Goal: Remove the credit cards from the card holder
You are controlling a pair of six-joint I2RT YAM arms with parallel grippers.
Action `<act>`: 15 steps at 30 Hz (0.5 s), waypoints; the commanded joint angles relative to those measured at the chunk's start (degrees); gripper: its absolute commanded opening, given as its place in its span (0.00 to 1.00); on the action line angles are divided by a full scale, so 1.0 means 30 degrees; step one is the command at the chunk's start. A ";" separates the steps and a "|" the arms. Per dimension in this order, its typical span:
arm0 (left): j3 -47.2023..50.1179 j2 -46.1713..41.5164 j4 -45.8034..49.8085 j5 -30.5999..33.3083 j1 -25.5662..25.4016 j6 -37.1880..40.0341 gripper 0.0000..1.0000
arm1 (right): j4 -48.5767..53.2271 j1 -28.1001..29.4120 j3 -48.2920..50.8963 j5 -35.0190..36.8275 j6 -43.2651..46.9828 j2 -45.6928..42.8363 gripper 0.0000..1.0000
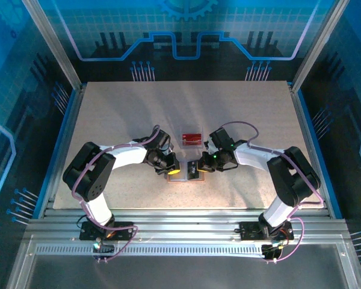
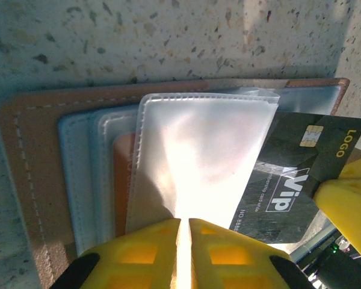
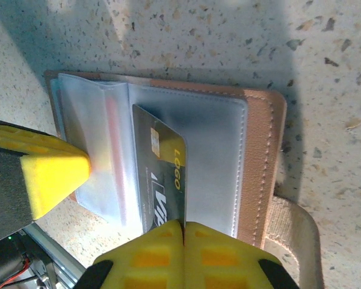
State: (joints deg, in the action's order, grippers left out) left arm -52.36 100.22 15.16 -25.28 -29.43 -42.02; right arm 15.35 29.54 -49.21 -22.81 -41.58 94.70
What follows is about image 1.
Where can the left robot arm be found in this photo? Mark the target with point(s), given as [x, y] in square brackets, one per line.
[126, 158]

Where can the black credit card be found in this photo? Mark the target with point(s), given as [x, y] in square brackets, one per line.
[192, 171]

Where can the aluminium mounting rail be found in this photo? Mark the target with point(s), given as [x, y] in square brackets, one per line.
[183, 224]

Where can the aluminium frame post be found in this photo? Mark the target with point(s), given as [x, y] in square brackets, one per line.
[319, 45]
[55, 45]

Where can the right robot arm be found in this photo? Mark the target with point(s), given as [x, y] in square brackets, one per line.
[252, 158]

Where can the red credit card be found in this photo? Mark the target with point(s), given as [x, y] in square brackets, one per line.
[192, 139]

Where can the grey metal panel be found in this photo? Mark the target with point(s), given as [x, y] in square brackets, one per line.
[183, 274]

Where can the small black controller box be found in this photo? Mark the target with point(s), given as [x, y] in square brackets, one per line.
[106, 248]
[270, 251]

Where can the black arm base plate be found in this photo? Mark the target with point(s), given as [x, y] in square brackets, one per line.
[124, 224]
[248, 230]

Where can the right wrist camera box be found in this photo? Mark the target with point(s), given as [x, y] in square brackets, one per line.
[222, 137]

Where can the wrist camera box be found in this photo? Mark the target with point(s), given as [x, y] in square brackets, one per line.
[222, 137]
[162, 139]

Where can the blue table edge strip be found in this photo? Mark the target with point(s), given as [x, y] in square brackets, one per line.
[312, 135]
[62, 135]

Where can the aluminium side rail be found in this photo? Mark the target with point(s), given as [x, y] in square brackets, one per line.
[68, 135]
[307, 135]

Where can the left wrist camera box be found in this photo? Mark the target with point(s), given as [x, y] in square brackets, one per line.
[162, 139]

